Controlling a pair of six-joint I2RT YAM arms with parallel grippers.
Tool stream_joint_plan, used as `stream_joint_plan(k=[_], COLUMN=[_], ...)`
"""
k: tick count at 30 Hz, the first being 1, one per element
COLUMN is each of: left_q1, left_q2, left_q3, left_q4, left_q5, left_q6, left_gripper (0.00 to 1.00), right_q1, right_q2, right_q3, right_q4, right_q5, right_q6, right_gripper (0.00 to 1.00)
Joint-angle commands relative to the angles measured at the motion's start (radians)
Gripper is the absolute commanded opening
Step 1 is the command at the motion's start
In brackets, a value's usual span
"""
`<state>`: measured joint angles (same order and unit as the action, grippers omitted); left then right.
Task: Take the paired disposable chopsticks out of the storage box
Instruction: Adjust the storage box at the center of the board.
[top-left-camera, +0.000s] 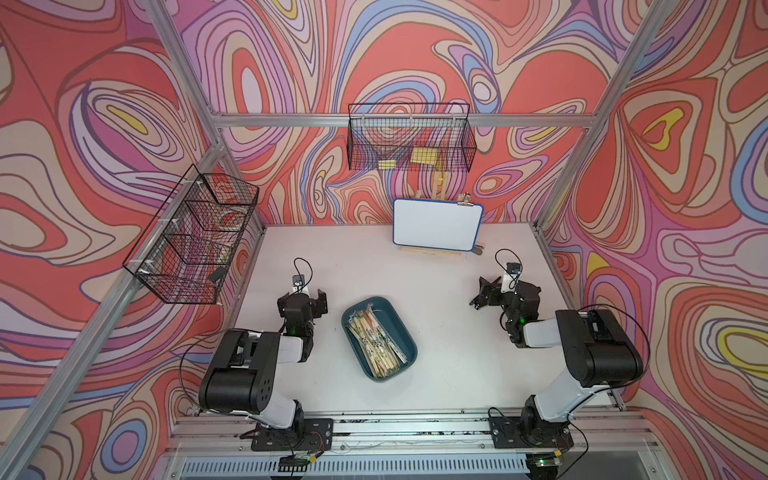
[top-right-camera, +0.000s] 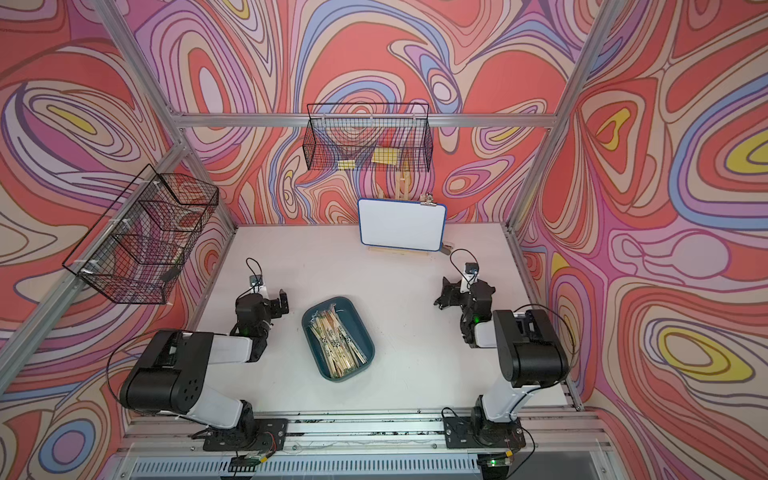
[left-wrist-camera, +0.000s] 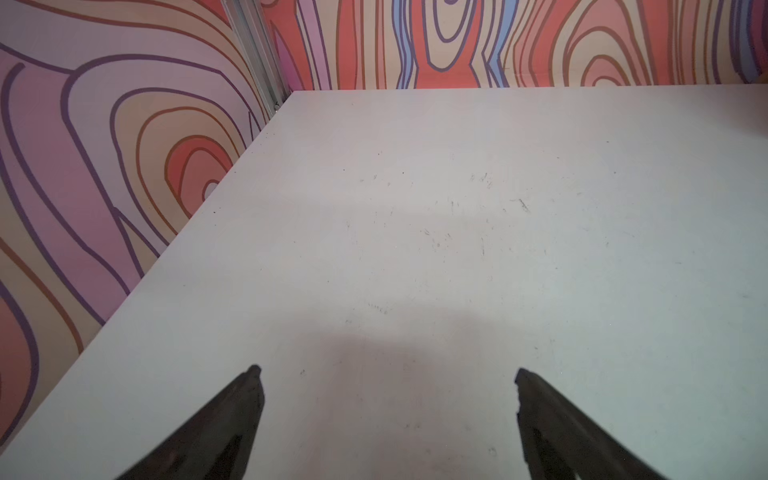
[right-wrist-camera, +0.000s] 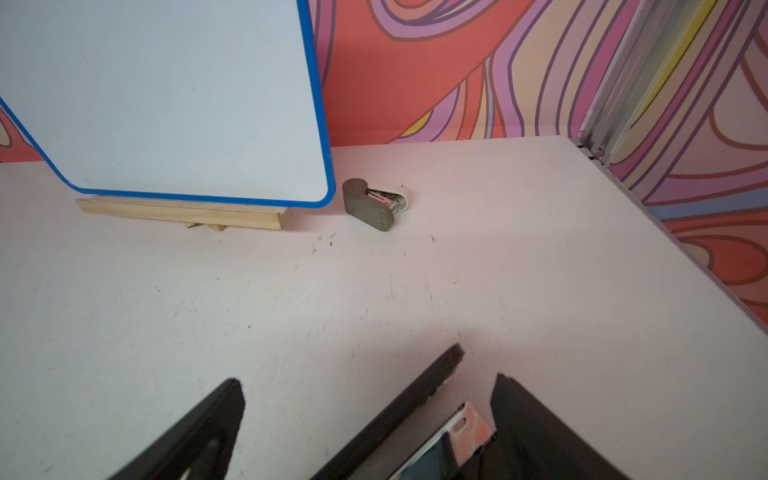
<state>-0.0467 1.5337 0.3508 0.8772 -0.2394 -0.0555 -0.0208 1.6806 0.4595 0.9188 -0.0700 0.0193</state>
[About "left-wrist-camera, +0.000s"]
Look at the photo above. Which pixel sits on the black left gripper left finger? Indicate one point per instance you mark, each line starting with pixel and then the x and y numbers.
pixel 216 442

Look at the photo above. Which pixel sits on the aluminium frame post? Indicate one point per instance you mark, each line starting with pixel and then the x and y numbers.
pixel 259 50

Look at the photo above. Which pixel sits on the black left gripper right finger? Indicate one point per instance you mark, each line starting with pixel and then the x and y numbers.
pixel 559 441

